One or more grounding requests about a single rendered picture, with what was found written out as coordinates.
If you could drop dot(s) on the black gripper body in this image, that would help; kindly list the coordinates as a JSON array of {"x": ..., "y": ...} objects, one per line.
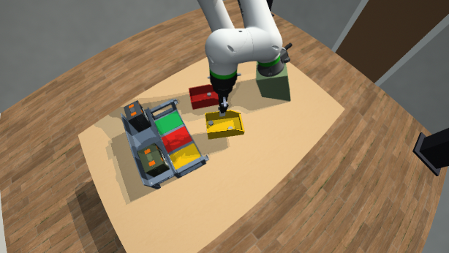
[{"x": 223, "y": 93}]

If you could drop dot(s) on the yellow bin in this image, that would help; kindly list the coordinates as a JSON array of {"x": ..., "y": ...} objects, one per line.
[{"x": 220, "y": 127}]

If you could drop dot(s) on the red bin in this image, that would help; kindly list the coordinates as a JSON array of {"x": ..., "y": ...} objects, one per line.
[{"x": 198, "y": 96}]

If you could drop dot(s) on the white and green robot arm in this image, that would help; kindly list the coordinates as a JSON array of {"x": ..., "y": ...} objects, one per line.
[{"x": 226, "y": 47}]

